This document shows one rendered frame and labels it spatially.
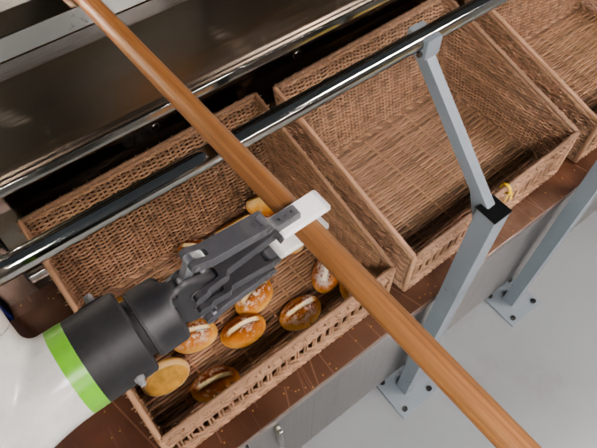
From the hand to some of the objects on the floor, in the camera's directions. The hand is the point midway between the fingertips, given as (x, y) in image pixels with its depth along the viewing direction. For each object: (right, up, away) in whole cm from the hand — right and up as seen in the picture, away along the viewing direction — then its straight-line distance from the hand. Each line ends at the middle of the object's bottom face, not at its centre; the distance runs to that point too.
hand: (298, 223), depth 64 cm
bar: (+20, -48, +111) cm, 123 cm away
